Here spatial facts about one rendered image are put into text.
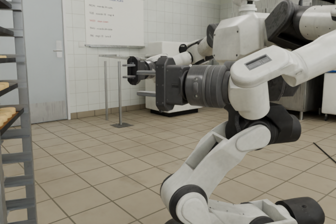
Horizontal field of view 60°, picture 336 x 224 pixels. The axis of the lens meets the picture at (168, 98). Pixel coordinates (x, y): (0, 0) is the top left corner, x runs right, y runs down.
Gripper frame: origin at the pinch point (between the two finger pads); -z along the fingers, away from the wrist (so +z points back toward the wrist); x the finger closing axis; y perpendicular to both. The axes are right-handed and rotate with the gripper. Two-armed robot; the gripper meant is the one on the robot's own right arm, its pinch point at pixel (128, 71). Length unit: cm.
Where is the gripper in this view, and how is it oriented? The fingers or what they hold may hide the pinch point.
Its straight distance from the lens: 125.9
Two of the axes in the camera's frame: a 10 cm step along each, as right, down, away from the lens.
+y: 8.9, 0.7, -4.5
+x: 0.0, -9.9, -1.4
